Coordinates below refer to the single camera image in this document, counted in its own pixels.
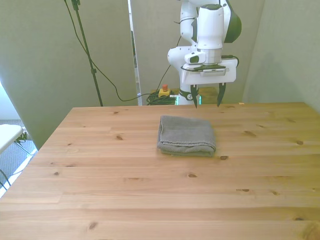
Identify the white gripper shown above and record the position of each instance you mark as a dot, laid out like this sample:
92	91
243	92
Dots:
212	79

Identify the grey towel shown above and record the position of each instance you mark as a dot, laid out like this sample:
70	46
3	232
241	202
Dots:
186	136

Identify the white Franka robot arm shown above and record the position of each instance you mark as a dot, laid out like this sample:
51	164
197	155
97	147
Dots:
210	25

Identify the yellow emergency stop button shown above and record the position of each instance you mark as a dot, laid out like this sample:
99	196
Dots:
163	93

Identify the black tripod stand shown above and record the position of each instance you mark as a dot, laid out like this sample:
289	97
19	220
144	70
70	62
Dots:
93	71

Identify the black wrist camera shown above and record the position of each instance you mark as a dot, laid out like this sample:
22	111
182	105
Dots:
212	72

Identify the white panel edge post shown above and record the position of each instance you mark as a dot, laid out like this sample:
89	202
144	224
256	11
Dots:
139	95

